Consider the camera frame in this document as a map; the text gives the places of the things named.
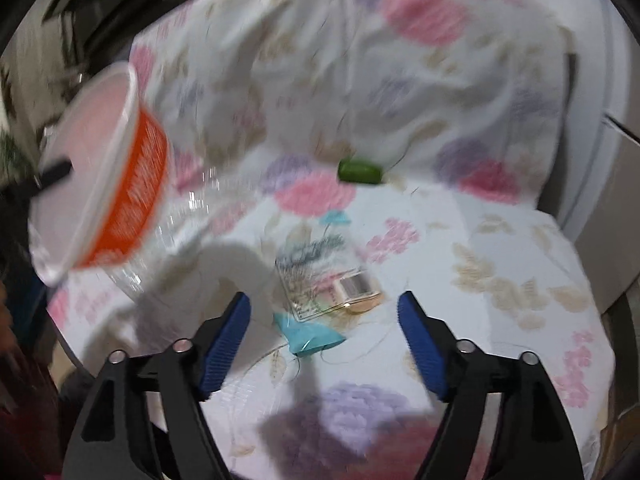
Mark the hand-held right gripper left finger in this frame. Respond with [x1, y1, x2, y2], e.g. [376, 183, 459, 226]
[62, 291, 251, 480]

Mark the person's left forearm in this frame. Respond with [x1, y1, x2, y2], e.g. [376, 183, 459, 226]
[0, 347, 63, 480]

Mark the clear barcode wrapper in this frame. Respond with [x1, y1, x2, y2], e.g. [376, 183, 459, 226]
[274, 211, 387, 323]

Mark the floral printed cloth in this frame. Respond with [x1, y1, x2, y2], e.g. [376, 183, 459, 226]
[49, 0, 617, 480]

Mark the clear plastic tray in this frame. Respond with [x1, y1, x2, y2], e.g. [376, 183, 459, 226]
[107, 170, 267, 312]

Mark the small green plastic piece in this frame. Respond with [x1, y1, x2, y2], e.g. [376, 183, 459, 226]
[337, 158, 384, 187]

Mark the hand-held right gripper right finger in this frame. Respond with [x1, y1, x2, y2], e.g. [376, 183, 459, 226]
[397, 289, 586, 480]

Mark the teal wrapper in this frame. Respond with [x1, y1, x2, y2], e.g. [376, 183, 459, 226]
[272, 311, 349, 359]

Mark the orange and white noodle bowl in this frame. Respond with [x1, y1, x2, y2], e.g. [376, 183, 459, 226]
[29, 61, 174, 287]

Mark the grey refrigerator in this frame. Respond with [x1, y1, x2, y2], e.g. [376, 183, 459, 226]
[495, 0, 640, 317]

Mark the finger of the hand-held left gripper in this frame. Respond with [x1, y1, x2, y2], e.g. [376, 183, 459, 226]
[34, 157, 74, 192]

